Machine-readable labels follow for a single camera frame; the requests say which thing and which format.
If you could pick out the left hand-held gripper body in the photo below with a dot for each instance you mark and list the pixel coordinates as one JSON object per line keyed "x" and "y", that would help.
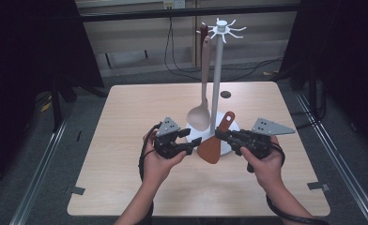
{"x": 168, "y": 142}

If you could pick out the yellow floor tape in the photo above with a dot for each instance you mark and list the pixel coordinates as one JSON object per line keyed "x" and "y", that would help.
{"x": 46, "y": 107}

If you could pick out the black metal stand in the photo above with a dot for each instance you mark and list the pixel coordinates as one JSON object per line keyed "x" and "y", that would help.
{"x": 56, "y": 103}
{"x": 313, "y": 93}

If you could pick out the white wall socket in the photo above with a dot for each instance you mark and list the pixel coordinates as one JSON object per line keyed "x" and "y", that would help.
{"x": 174, "y": 3}

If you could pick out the black curtain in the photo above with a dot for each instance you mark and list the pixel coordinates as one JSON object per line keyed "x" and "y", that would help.
{"x": 22, "y": 62}
{"x": 344, "y": 47}

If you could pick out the person's right hand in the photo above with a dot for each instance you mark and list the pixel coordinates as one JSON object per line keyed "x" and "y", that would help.
{"x": 268, "y": 170}

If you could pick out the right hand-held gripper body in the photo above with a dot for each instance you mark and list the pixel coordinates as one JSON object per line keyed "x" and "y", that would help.
{"x": 260, "y": 140}

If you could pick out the wooden spatula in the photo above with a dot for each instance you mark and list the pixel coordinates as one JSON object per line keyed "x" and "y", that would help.
{"x": 210, "y": 150}

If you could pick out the dark round table grommet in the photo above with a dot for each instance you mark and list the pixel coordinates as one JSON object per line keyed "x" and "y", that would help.
{"x": 225, "y": 94}

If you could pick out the person's left hand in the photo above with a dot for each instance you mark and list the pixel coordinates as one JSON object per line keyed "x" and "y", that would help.
{"x": 157, "y": 170}

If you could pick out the white utensil rack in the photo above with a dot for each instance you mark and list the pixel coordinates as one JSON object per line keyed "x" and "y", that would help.
{"x": 218, "y": 62}

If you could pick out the grey tape piece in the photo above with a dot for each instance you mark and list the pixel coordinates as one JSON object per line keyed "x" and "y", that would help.
{"x": 319, "y": 186}
{"x": 75, "y": 190}

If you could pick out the black horizontal metal bar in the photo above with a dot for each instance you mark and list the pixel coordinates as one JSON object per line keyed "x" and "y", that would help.
{"x": 172, "y": 13}

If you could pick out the metal floor rail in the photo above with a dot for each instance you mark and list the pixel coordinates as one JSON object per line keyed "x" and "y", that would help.
{"x": 338, "y": 162}
{"x": 38, "y": 178}

